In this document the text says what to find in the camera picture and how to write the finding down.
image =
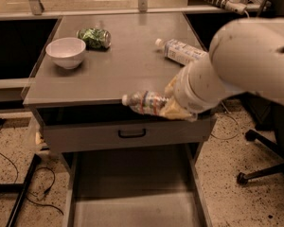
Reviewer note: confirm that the grey open lower drawer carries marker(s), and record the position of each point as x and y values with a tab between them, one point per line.
135	187

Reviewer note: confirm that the grey upper drawer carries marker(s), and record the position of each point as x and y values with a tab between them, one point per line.
103	135

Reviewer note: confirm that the white power strip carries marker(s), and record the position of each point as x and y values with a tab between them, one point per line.
238	8

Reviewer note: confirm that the clear plastic water bottle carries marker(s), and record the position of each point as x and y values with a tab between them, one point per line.
145	102

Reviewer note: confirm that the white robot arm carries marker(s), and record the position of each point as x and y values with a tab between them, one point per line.
245	56

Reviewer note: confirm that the white labelled plastic bottle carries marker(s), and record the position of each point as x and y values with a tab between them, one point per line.
179	51

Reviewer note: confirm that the white ceramic bowl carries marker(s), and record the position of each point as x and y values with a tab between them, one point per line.
68	53

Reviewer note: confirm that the black floor stand bar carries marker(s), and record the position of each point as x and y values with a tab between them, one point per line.
20	189

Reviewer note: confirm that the grey drawer cabinet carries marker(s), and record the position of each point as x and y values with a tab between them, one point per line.
92	92

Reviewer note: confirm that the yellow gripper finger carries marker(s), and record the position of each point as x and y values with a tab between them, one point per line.
173	111
172	88

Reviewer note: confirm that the black drawer handle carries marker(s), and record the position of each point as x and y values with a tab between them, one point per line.
131	134

